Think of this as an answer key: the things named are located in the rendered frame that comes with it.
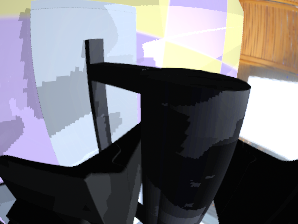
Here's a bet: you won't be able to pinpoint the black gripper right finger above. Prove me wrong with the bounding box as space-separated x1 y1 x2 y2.
213 139 298 224

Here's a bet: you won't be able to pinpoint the light blue flat mat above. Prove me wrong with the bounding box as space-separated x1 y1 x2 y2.
0 183 142 224

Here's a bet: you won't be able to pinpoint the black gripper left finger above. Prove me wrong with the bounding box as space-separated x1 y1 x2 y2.
0 124 142 224

